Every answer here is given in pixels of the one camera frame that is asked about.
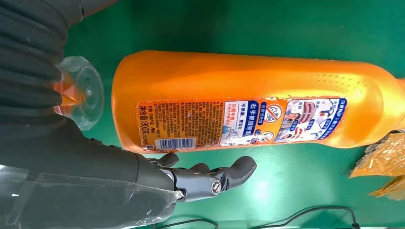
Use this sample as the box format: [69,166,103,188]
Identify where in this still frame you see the yellow tape patch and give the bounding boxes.
[348,132,405,202]

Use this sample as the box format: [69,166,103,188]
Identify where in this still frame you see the black cable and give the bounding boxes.
[251,206,362,229]

